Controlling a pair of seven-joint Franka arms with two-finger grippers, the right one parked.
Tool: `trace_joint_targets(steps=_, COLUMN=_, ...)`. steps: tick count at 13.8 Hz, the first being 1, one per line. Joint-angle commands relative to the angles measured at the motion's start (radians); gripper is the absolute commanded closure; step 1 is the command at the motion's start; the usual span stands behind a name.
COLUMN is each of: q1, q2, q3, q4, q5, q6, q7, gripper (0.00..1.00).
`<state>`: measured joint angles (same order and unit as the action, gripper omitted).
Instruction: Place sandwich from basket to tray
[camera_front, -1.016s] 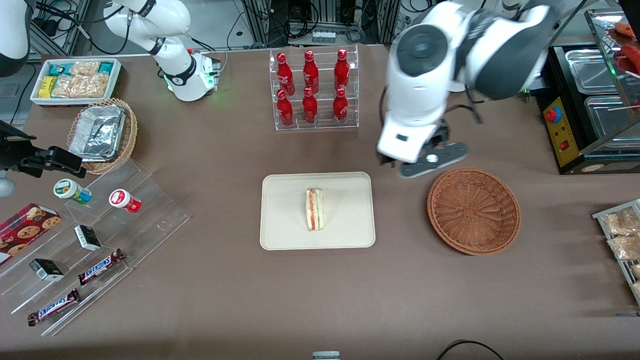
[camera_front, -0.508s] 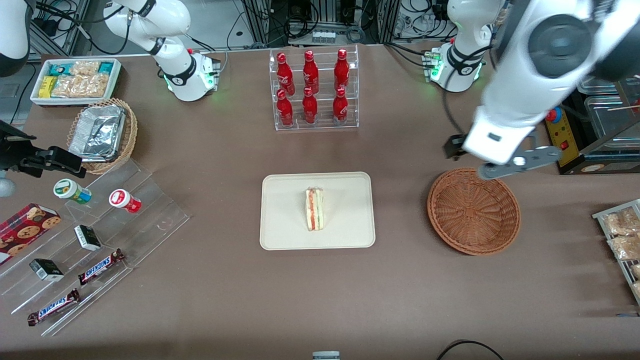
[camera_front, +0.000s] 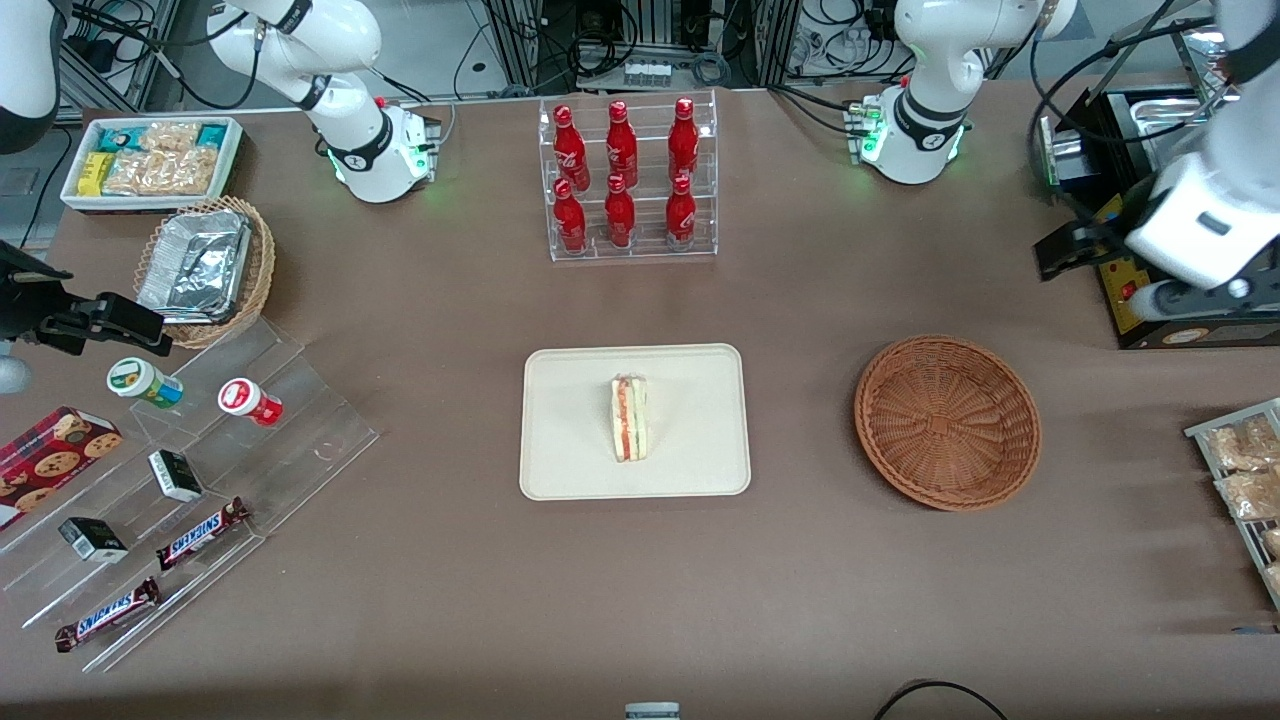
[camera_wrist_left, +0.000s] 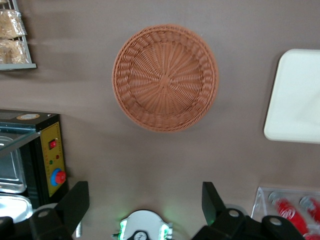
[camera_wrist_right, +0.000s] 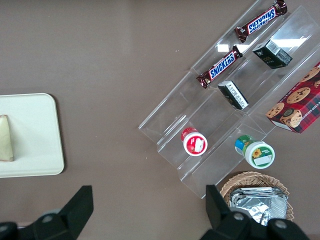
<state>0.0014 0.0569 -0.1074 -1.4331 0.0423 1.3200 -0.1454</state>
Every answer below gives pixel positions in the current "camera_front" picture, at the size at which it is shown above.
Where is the clear acrylic bottle rack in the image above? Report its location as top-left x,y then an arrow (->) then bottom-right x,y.
538,90 -> 719,263

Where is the red cookie box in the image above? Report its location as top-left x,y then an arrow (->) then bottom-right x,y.
0,406 -> 123,531

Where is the black sealing machine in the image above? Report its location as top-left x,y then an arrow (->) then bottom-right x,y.
1040,85 -> 1280,351

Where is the aluminium foil tray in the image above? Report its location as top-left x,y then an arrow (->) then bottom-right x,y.
137,209 -> 251,323

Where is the clear acrylic stepped display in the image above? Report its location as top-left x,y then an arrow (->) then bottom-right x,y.
0,318 -> 381,673

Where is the light oval wicker basket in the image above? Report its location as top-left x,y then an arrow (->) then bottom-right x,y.
133,196 -> 276,350

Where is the clear cracker bag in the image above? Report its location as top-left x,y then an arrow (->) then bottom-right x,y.
140,122 -> 201,153
160,145 -> 221,196
103,150 -> 166,196

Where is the red cola bottle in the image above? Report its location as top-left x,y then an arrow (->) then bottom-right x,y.
605,100 -> 639,189
552,104 -> 591,193
604,174 -> 637,249
668,97 -> 700,184
665,174 -> 698,247
553,178 -> 588,255

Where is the white plastic snack bin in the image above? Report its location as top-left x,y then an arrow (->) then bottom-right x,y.
60,116 -> 246,214

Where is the green lid cup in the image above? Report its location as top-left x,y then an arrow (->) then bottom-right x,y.
107,357 -> 185,409

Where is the red lid cup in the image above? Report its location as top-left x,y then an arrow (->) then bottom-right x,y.
218,378 -> 284,427

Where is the snickers chocolate bar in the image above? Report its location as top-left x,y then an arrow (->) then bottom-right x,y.
155,497 -> 251,571
55,577 -> 161,653

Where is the aluminium frame rack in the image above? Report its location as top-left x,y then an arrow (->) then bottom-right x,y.
485,0 -> 801,93

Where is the small black box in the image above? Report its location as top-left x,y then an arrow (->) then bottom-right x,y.
58,517 -> 129,563
148,450 -> 204,503

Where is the round brown wicker basket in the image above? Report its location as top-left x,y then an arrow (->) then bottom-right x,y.
854,335 -> 1043,512

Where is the beige plastic tray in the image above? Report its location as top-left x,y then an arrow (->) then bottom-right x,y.
519,344 -> 752,501

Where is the grey wire rack tray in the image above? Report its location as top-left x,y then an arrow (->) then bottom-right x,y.
1185,398 -> 1280,611

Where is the black cable loop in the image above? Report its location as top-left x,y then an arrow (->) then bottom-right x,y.
873,680 -> 1009,720

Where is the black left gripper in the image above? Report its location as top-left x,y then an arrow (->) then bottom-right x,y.
1035,180 -> 1151,282

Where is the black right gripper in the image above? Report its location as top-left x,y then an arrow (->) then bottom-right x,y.
0,240 -> 173,357

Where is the triangle sandwich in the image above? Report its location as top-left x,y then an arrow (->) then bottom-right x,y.
611,374 -> 649,463

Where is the steel tray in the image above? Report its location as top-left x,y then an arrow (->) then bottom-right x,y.
1145,95 -> 1229,156

